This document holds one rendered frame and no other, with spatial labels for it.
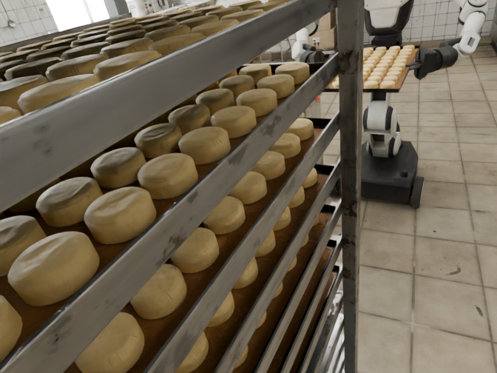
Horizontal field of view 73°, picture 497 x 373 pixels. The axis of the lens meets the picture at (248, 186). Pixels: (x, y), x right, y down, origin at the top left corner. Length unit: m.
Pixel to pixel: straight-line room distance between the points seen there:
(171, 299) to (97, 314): 0.11
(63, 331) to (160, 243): 0.07
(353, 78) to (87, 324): 0.46
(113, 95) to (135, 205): 0.10
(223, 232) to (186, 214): 0.13
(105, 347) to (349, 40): 0.47
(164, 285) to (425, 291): 1.71
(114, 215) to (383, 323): 1.61
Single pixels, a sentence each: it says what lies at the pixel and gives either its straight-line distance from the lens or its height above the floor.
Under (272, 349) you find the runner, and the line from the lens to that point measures 0.48.
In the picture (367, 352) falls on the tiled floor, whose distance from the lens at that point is 1.70.
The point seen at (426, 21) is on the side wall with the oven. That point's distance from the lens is 6.06.
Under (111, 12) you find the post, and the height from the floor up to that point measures 1.43.
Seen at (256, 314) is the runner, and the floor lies 1.14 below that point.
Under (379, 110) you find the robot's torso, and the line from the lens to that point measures 2.15.
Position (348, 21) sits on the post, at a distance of 0.53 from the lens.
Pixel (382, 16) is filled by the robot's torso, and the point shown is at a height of 1.13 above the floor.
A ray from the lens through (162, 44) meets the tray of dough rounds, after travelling 0.31.
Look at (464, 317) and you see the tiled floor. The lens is 1.89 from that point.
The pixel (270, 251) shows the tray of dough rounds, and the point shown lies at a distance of 0.47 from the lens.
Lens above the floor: 1.46
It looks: 33 degrees down
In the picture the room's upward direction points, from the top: 11 degrees counter-clockwise
